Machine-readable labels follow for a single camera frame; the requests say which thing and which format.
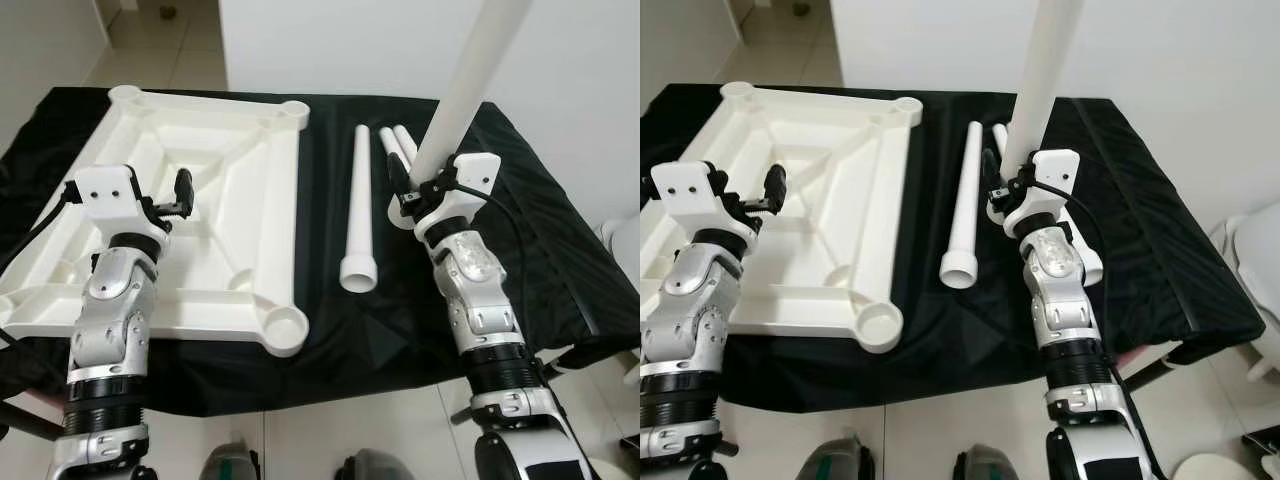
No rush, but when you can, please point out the white plastic table top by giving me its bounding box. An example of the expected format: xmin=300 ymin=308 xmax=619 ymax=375
xmin=0 ymin=85 xmax=311 ymax=359
xmin=640 ymin=82 xmax=924 ymax=353

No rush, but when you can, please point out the white plastic chair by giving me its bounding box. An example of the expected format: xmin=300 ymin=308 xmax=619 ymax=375
xmin=1208 ymin=200 xmax=1280 ymax=381
xmin=598 ymin=215 xmax=641 ymax=361

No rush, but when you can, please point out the black table cloth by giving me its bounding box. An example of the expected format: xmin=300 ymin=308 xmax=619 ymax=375
xmin=640 ymin=85 xmax=1266 ymax=413
xmin=0 ymin=85 xmax=641 ymax=419

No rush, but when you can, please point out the grey green robot left leg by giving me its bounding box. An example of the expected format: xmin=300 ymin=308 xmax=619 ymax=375
xmin=200 ymin=432 xmax=263 ymax=480
xmin=800 ymin=430 xmax=881 ymax=480

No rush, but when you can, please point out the grey green robot leg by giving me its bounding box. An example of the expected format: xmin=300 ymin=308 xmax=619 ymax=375
xmin=800 ymin=430 xmax=881 ymax=480
xmin=200 ymin=432 xmax=263 ymax=480
xmin=955 ymin=445 xmax=1021 ymax=480
xmin=335 ymin=447 xmax=426 ymax=480

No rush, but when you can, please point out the grey green robot right leg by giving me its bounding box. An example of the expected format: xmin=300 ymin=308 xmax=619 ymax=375
xmin=335 ymin=447 xmax=426 ymax=480
xmin=955 ymin=445 xmax=1021 ymax=480

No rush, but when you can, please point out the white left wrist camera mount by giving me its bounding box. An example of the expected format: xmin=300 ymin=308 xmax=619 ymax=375
xmin=75 ymin=164 xmax=169 ymax=241
xmin=650 ymin=160 xmax=761 ymax=241

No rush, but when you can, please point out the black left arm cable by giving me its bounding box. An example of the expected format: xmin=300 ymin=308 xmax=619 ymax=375
xmin=0 ymin=180 xmax=81 ymax=276

